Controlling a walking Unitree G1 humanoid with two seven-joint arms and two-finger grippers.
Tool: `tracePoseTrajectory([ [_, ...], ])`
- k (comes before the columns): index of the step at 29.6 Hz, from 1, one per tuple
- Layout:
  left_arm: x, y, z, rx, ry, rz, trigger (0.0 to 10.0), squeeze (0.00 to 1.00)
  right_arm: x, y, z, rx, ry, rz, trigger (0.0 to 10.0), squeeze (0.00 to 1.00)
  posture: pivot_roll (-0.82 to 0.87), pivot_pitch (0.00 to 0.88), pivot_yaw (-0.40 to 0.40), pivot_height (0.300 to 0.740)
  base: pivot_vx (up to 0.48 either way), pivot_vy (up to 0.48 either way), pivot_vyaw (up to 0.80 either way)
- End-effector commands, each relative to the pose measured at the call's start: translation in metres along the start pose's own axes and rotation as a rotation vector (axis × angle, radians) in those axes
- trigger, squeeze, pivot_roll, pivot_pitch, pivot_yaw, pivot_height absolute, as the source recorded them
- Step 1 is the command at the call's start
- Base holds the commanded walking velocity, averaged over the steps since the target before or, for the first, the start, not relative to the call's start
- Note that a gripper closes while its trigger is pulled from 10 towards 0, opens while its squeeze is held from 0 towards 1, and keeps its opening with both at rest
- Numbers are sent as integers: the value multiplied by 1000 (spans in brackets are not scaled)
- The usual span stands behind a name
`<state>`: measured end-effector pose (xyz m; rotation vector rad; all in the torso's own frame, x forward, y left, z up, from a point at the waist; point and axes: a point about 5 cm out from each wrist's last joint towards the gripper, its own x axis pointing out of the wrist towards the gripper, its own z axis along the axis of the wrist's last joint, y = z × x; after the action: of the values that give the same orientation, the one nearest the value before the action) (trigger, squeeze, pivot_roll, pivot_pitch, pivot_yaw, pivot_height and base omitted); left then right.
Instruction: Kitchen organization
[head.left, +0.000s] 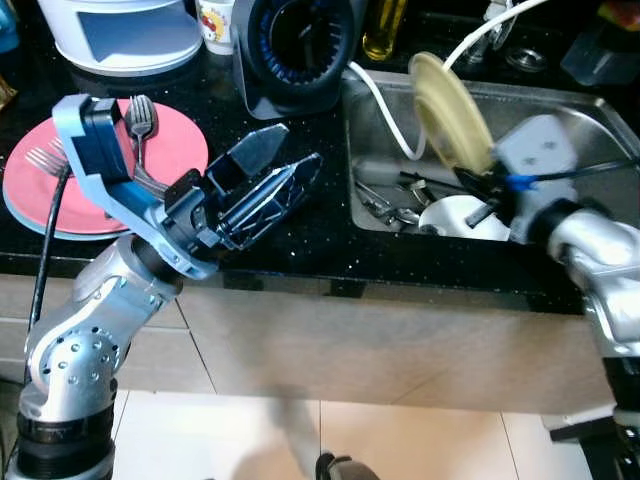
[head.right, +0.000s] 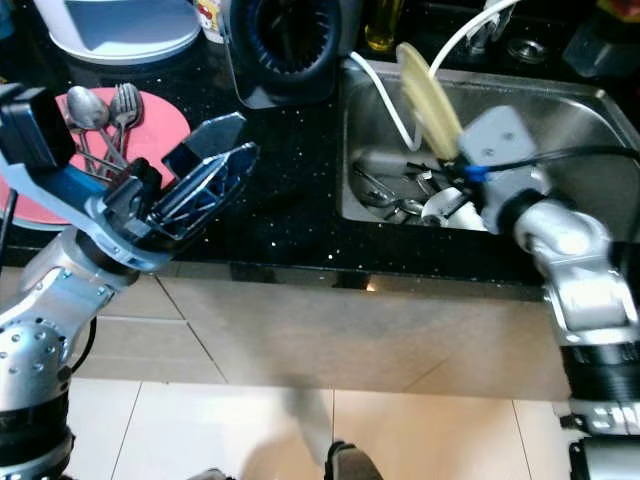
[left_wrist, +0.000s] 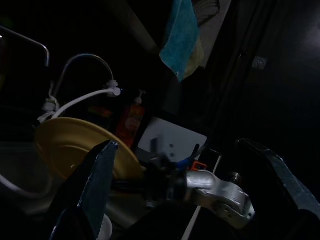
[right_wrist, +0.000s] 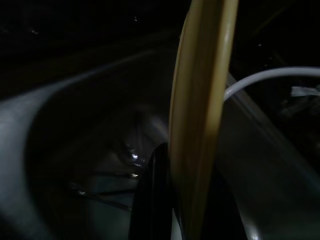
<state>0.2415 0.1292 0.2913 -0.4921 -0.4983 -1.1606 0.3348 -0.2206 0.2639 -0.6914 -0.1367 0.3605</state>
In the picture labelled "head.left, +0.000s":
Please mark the dark right robot foot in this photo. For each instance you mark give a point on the dark right robot foot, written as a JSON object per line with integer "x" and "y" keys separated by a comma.
{"x": 350, "y": 468}

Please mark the white bowl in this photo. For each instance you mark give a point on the white bowl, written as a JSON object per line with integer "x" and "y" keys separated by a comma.
{"x": 450, "y": 218}

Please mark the yellow oil bottle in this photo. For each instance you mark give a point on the yellow oil bottle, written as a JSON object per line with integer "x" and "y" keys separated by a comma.
{"x": 382, "y": 35}

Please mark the white plastic container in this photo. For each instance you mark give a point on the white plastic container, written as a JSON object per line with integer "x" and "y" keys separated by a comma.
{"x": 120, "y": 40}

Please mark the round silver counter cap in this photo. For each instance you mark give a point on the round silver counter cap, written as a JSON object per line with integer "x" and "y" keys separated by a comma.
{"x": 525, "y": 60}

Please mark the pink plate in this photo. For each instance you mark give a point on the pink plate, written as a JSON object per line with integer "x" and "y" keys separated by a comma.
{"x": 170, "y": 140}

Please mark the white cartoon print mug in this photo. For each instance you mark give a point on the white cartoon print mug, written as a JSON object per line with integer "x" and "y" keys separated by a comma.
{"x": 213, "y": 25}

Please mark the silver faucet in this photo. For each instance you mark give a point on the silver faucet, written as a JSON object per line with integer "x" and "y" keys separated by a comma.
{"x": 497, "y": 35}

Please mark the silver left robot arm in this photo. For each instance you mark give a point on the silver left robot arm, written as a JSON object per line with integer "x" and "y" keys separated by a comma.
{"x": 80, "y": 350}

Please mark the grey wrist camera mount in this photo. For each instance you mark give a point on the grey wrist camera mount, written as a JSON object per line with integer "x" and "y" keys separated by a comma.
{"x": 540, "y": 150}
{"x": 150, "y": 215}

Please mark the pale yellow plate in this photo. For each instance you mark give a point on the pale yellow plate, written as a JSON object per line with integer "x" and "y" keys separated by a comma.
{"x": 450, "y": 110}

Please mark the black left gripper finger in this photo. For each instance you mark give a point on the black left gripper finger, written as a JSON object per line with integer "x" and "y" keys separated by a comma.
{"x": 255, "y": 155}
{"x": 280, "y": 195}

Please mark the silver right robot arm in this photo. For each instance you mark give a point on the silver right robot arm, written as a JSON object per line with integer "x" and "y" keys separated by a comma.
{"x": 600, "y": 260}

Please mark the stainless steel sink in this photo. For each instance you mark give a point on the stainless steel sink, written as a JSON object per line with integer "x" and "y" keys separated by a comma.
{"x": 612, "y": 125}

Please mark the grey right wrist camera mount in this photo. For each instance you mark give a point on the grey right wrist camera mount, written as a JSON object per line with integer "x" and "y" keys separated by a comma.
{"x": 540, "y": 150}

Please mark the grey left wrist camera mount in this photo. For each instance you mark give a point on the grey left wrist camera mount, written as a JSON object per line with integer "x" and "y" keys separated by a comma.
{"x": 150, "y": 215}

